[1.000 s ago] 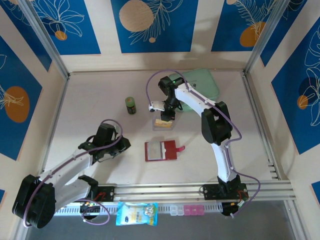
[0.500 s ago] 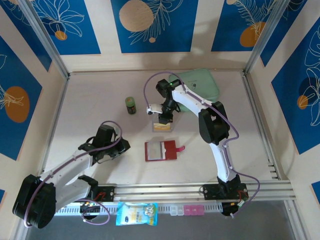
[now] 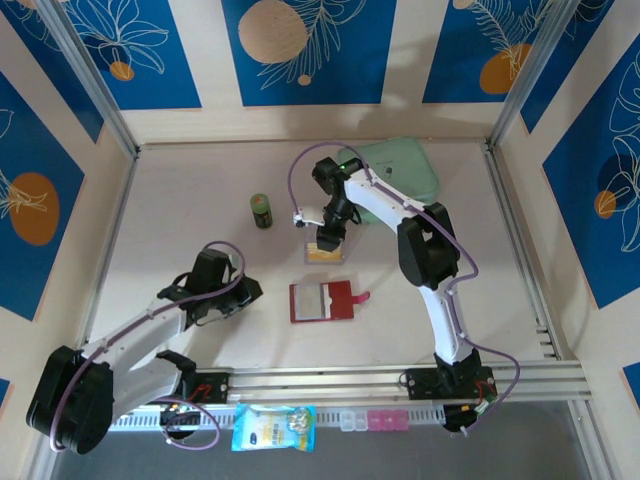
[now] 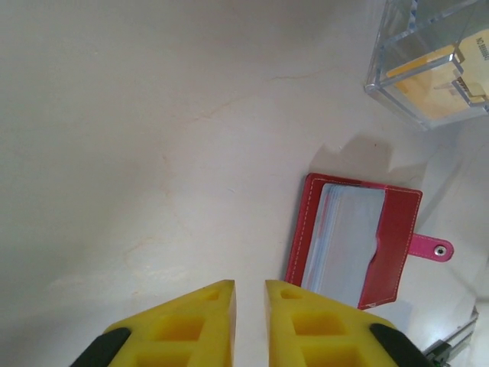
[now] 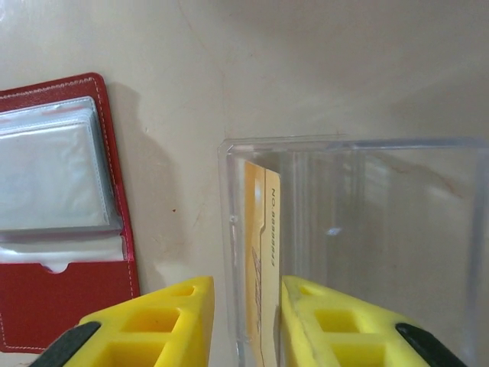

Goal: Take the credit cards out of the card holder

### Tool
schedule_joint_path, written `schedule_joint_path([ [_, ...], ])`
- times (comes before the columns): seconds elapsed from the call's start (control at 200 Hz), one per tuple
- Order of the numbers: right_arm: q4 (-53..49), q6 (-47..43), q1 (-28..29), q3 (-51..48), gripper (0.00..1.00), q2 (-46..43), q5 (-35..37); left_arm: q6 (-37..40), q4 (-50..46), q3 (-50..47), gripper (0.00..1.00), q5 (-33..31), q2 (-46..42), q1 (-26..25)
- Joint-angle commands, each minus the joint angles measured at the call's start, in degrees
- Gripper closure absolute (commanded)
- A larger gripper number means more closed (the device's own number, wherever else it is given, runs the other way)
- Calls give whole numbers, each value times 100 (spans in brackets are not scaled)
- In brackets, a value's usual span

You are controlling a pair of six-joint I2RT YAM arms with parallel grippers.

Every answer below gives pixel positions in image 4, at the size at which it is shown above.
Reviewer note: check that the red leather card holder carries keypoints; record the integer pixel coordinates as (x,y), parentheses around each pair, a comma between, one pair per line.
(393,244)

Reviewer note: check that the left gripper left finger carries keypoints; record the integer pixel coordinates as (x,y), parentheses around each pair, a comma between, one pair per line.
(179,332)

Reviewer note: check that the clear acrylic card box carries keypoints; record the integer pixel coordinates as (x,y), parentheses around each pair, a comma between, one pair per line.
(397,65)

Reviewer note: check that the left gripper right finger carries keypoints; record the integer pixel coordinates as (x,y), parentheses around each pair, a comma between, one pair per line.
(317,332)

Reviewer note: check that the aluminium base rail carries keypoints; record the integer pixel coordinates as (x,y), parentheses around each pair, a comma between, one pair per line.
(468,325)

